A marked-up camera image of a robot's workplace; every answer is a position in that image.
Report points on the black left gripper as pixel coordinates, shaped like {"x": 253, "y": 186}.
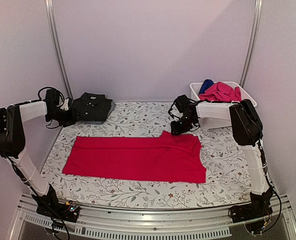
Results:
{"x": 71, "y": 120}

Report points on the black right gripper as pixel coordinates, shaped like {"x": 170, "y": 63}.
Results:
{"x": 176, "y": 130}

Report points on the magenta t-shirt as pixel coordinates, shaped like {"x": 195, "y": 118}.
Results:
{"x": 166, "y": 158}

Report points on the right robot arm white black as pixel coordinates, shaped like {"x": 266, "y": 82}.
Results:
{"x": 247, "y": 131}

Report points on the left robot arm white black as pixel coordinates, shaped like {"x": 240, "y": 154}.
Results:
{"x": 53, "y": 107}

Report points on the white plastic laundry bin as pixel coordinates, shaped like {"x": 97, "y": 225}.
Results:
{"x": 214, "y": 115}

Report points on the black pinstriped folded shirt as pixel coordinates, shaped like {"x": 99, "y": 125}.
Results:
{"x": 91, "y": 107}

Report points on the blue garment in bin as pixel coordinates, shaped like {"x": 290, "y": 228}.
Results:
{"x": 207, "y": 83}

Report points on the pink garment in bin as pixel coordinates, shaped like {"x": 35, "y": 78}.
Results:
{"x": 221, "y": 92}

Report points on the grey folded garment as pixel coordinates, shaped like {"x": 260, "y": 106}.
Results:
{"x": 112, "y": 107}

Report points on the floral patterned table cloth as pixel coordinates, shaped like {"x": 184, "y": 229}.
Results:
{"x": 228, "y": 180}

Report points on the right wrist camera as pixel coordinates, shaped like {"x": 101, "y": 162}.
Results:
{"x": 181, "y": 103}

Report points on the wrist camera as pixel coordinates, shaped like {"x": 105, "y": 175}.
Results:
{"x": 53, "y": 96}
{"x": 181, "y": 103}

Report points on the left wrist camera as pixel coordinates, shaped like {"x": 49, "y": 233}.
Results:
{"x": 53, "y": 96}

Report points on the aluminium front rail base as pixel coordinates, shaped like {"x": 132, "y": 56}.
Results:
{"x": 113, "y": 223}

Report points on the aluminium frame post left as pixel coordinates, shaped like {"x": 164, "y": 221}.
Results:
{"x": 57, "y": 47}

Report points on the aluminium frame post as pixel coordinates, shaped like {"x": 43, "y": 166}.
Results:
{"x": 57, "y": 47}
{"x": 252, "y": 41}

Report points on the aluminium frame post right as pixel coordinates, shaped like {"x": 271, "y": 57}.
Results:
{"x": 252, "y": 41}

